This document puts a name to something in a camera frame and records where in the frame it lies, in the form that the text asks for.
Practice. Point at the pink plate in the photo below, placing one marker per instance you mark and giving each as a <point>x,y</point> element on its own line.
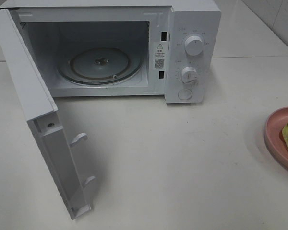
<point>273,135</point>

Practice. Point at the round white door button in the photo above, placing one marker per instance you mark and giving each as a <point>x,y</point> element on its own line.
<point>185,94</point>

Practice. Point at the white microwave knob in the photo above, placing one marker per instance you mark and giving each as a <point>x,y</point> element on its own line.
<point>194,45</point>
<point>189,75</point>

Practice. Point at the white warning label sticker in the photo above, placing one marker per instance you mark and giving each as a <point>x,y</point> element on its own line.
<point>159,55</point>

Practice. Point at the white microwave oven body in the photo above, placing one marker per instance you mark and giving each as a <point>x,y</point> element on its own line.
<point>58,28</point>

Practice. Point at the glass microwave turntable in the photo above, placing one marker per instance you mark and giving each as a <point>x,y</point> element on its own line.
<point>100,66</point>

